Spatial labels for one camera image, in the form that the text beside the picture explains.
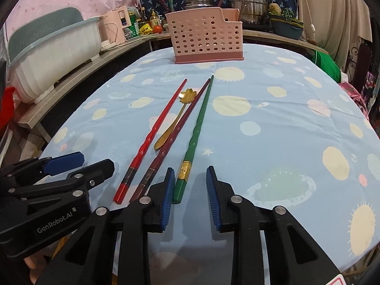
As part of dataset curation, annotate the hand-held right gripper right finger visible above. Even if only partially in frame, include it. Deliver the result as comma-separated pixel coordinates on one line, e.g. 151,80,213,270
206,166,342,285

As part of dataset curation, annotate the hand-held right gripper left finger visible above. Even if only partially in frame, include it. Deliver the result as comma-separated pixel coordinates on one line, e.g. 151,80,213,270
36,167,176,285

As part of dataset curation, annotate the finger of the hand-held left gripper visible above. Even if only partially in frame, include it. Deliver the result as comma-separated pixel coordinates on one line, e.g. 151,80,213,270
0,151,85,186
12,159,115,203

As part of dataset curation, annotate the red chopstick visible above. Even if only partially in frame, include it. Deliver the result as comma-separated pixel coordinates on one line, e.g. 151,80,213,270
113,79,188,205

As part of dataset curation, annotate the gold flower-shaped spoon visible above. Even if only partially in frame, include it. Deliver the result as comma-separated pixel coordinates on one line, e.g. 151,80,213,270
153,88,198,151

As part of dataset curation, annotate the pink perforated plastic utensil basket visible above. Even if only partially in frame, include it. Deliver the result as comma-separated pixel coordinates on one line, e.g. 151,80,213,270
165,7,245,65

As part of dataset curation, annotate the dark brown chopstick gold band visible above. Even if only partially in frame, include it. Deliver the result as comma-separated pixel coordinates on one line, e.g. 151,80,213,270
238,0,249,22

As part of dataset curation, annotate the blue printed tablecloth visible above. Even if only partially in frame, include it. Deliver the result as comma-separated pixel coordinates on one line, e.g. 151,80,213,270
38,43,380,274

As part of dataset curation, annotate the red plastic container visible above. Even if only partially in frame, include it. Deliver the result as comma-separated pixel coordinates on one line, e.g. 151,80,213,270
0,86,17,135

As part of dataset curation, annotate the white dish rack teal lid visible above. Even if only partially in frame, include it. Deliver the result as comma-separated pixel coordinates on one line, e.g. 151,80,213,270
7,7,102,104

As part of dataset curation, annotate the pink kitchen appliance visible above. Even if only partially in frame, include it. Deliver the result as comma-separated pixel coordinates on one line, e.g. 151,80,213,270
99,10,130,44

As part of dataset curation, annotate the pink floral cloth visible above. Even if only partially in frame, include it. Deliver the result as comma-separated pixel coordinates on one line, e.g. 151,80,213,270
338,81,372,120

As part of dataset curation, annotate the green cloth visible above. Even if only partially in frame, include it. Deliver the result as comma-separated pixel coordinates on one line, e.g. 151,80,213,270
312,49,342,82

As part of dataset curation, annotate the dark blue planter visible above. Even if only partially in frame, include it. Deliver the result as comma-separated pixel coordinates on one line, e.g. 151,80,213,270
271,19,304,40

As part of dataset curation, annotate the dark wooden chair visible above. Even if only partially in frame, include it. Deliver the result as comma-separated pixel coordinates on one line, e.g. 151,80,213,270
346,43,373,96

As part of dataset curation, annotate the green potted plant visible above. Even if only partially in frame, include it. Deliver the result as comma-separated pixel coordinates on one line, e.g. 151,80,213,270
268,7,304,26

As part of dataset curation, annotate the stainless steel steamer pot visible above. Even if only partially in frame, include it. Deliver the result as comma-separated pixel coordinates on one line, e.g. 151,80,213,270
228,0,268,24

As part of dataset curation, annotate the beige curtain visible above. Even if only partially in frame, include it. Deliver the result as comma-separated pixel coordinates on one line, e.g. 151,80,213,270
292,0,372,75

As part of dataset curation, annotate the white cord with switch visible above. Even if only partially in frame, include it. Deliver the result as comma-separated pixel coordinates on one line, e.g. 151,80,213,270
301,0,317,41

